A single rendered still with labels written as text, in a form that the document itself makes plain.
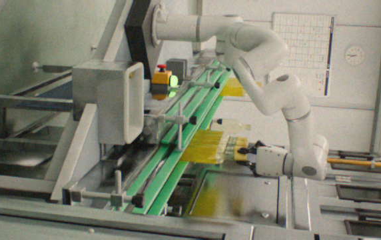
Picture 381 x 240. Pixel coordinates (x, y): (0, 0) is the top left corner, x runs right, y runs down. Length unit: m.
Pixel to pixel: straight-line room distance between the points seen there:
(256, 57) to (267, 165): 0.41
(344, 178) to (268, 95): 0.77
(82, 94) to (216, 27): 0.54
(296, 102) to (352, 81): 6.23
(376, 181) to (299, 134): 0.68
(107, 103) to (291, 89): 0.53
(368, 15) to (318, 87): 1.23
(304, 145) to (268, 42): 0.33
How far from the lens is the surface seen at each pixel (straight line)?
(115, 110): 1.48
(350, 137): 7.92
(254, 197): 1.78
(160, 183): 1.42
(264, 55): 1.51
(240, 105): 7.76
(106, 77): 1.47
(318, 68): 7.63
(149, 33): 1.77
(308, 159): 1.58
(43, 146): 1.98
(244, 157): 1.77
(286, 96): 1.48
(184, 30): 1.79
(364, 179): 2.16
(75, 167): 1.38
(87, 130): 1.44
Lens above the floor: 1.26
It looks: 10 degrees down
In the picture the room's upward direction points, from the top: 94 degrees clockwise
